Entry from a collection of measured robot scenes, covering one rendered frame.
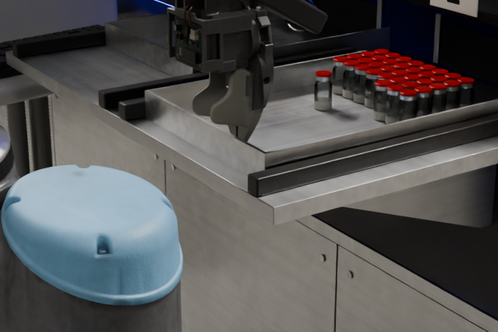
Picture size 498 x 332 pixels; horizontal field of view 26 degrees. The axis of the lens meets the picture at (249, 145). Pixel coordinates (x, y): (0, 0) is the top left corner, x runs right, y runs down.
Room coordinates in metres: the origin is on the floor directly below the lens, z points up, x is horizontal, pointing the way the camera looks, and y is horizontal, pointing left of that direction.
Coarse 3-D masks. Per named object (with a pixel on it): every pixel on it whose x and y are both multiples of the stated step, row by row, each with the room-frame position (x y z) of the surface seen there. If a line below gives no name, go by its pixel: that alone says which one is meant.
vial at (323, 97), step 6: (318, 78) 1.27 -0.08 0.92; (324, 78) 1.26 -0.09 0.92; (330, 78) 1.27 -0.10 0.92; (318, 84) 1.27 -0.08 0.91; (324, 84) 1.26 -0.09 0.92; (330, 84) 1.27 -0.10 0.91; (318, 90) 1.26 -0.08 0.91; (324, 90) 1.26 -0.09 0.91; (330, 90) 1.27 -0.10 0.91; (318, 96) 1.26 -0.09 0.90; (324, 96) 1.26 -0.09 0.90; (330, 96) 1.27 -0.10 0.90; (318, 102) 1.26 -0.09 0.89; (324, 102) 1.26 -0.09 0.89; (330, 102) 1.27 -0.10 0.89; (318, 108) 1.26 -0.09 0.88; (324, 108) 1.26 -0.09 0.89; (330, 108) 1.27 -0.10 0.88
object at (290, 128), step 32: (288, 64) 1.35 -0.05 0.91; (320, 64) 1.38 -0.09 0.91; (160, 96) 1.22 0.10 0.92; (192, 96) 1.27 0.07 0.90; (288, 96) 1.32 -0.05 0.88; (192, 128) 1.15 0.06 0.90; (224, 128) 1.20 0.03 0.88; (256, 128) 1.20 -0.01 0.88; (288, 128) 1.20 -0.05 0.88; (320, 128) 1.20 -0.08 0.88; (352, 128) 1.20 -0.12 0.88; (384, 128) 1.11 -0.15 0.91; (416, 128) 1.14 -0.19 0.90; (224, 160) 1.09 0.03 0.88; (256, 160) 1.04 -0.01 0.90; (288, 160) 1.04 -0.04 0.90
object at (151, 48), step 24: (120, 24) 1.60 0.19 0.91; (144, 24) 1.62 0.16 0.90; (120, 48) 1.55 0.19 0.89; (144, 48) 1.48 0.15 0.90; (288, 48) 1.46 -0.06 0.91; (312, 48) 1.48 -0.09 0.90; (360, 48) 1.53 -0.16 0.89; (384, 48) 1.55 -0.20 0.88; (168, 72) 1.43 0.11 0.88; (192, 72) 1.37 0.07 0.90
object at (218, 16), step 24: (192, 0) 1.05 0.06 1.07; (216, 0) 1.04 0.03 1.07; (240, 0) 1.06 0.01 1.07; (168, 24) 1.07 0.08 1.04; (192, 24) 1.03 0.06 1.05; (216, 24) 1.02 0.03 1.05; (240, 24) 1.04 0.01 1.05; (264, 24) 1.05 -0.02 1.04; (168, 48) 1.07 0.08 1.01; (192, 48) 1.04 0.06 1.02; (216, 48) 1.03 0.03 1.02; (240, 48) 1.04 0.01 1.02; (216, 72) 1.03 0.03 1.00
